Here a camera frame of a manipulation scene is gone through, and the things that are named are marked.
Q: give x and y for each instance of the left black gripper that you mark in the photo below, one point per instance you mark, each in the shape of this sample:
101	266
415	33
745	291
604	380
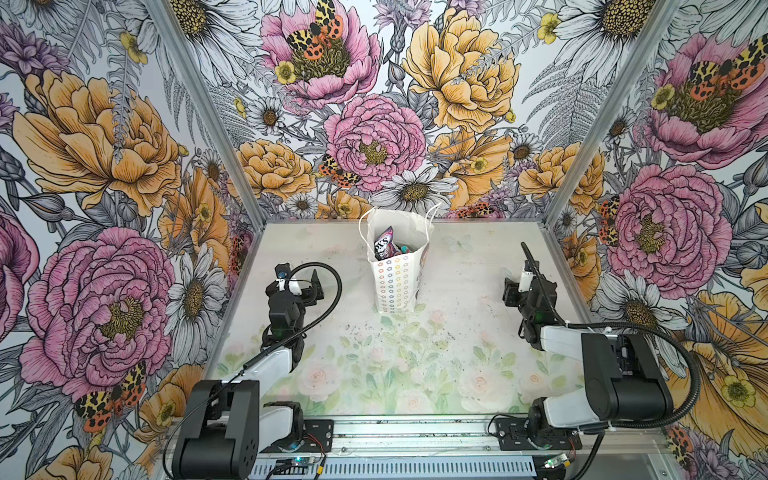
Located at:
308	292

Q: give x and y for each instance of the pink purple snack packet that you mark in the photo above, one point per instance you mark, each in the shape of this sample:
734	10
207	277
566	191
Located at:
385	246

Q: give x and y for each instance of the green circuit board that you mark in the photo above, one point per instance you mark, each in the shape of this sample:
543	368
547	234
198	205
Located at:
294	466
560	461

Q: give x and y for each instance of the aluminium front rail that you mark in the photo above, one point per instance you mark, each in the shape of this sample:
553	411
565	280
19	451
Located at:
459	447

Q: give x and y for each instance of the green circuit board right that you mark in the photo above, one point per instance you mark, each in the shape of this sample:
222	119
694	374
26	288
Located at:
560	461

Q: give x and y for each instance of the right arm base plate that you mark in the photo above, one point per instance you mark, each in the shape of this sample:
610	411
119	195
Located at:
514	433

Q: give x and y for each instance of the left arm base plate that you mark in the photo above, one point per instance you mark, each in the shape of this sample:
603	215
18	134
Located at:
315	436

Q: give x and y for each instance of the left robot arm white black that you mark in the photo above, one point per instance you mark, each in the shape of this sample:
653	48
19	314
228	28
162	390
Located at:
227	422

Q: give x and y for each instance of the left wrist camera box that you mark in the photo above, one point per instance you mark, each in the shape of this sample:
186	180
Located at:
284	279

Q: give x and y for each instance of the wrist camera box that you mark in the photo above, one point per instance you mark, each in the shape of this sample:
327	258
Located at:
284	279
526	280

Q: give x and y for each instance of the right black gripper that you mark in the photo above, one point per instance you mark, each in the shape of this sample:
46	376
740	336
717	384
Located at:
510	291

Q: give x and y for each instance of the white patterned paper bag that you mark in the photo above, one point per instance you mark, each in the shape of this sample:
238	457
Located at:
397	280

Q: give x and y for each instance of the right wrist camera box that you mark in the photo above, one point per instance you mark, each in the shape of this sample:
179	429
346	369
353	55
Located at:
526	280

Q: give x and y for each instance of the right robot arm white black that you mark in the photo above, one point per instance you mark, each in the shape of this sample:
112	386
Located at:
622	384

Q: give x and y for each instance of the green circuit board left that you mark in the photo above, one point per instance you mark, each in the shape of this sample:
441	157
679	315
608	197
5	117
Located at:
294	466

